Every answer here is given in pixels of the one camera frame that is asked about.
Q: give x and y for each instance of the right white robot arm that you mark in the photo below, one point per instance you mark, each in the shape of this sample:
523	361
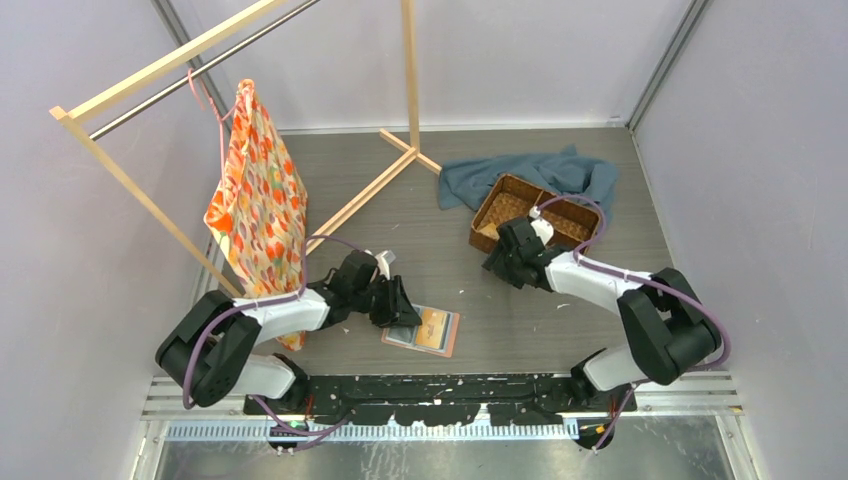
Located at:
666	331

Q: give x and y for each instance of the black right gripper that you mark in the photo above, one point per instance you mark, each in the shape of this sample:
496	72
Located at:
495	261

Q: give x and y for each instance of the orange credit card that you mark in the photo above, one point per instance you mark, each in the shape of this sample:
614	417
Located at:
490	231

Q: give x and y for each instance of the orange floral hanging garment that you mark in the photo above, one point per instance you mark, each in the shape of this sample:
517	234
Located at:
257	214

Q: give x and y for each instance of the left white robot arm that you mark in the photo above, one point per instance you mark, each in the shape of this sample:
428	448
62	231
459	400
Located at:
210	353

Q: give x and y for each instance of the blue-grey crumpled cloth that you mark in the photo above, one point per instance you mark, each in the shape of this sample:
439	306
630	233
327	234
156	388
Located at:
467	182

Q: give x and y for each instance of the yellow credit card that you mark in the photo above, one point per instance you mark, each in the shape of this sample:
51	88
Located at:
433	331

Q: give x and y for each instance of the pink clothes hanger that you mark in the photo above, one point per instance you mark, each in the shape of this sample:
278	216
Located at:
206	100

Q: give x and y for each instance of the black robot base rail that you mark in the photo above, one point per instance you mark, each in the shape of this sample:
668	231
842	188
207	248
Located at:
443	400

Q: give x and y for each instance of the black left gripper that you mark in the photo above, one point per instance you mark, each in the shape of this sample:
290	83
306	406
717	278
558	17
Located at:
397	310

